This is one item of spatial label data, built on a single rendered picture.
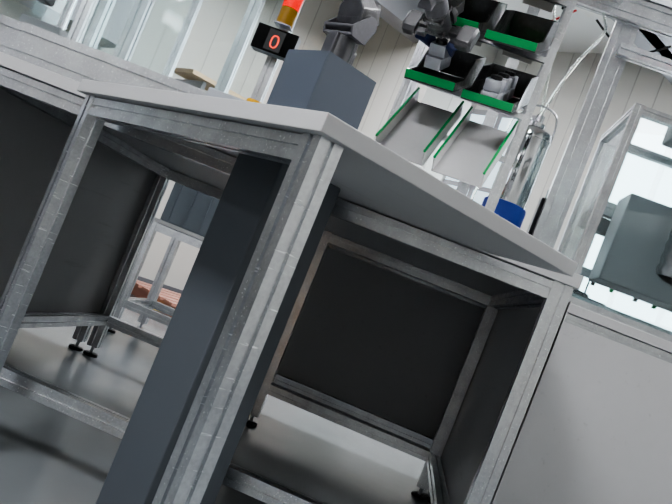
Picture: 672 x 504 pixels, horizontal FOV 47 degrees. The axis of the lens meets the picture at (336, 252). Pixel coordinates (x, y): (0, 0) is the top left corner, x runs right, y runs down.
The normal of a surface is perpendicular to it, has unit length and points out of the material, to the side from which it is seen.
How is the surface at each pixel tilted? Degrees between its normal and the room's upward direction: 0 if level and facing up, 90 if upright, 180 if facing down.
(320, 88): 90
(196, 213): 90
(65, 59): 90
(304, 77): 90
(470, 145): 45
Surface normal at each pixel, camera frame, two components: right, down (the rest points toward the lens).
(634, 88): -0.69, -0.30
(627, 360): -0.10, -0.08
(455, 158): 0.08, -0.76
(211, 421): 0.62, 0.21
